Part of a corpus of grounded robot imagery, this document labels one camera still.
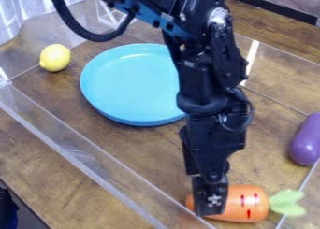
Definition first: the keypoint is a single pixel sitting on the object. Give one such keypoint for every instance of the clear acrylic enclosure wall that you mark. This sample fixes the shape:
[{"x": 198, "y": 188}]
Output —
[{"x": 92, "y": 174}]

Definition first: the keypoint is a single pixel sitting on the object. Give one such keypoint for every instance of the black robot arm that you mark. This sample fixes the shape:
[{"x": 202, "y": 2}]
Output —
[{"x": 197, "y": 31}]

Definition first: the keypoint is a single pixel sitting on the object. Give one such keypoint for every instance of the white curtain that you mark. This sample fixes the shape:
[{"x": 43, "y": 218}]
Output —
[{"x": 15, "y": 11}]

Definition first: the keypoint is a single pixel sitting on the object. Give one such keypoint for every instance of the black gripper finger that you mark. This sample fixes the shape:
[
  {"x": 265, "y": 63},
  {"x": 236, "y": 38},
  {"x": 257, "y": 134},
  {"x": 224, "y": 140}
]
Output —
[
  {"x": 187, "y": 150},
  {"x": 210, "y": 184}
]

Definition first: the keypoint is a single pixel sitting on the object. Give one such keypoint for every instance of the blue round plate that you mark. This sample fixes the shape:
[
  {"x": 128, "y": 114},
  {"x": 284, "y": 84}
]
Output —
[{"x": 130, "y": 84}]

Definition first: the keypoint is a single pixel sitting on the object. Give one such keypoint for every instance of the purple toy eggplant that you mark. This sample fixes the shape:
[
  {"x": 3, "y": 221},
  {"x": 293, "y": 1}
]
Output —
[{"x": 305, "y": 143}]

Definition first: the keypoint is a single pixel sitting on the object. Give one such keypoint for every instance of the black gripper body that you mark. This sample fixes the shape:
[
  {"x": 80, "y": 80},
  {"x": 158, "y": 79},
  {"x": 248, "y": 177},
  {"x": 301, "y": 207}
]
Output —
[{"x": 217, "y": 126}]

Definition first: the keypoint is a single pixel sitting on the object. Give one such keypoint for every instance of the yellow toy lemon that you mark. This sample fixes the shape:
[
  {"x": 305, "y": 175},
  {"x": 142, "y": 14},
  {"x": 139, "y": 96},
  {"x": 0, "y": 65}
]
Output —
[{"x": 55, "y": 57}]

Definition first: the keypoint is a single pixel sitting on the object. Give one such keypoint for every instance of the orange toy carrot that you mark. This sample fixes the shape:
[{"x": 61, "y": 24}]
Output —
[{"x": 249, "y": 204}]

